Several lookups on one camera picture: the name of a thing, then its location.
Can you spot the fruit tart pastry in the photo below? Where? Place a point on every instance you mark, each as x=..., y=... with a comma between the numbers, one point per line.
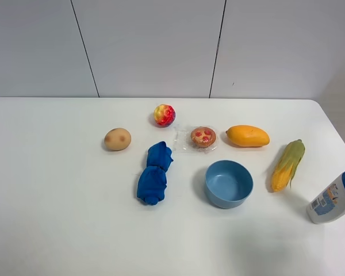
x=190, y=139

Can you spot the red multicolour squishy ball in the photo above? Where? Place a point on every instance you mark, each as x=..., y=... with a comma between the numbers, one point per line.
x=164, y=115

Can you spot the blue crumpled cloth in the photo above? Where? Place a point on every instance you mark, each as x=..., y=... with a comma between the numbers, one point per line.
x=153, y=181

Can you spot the brown potato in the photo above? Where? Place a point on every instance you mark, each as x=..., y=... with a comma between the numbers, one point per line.
x=117, y=139

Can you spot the yellow mango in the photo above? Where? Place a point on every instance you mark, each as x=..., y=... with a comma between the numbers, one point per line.
x=247, y=136

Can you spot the blue bowl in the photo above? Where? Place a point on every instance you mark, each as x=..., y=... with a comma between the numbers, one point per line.
x=227, y=184

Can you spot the corn cob with husk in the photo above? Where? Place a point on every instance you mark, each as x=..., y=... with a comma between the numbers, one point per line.
x=287, y=165

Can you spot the white bottle blue cap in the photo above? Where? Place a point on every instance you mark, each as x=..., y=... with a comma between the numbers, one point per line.
x=329, y=205

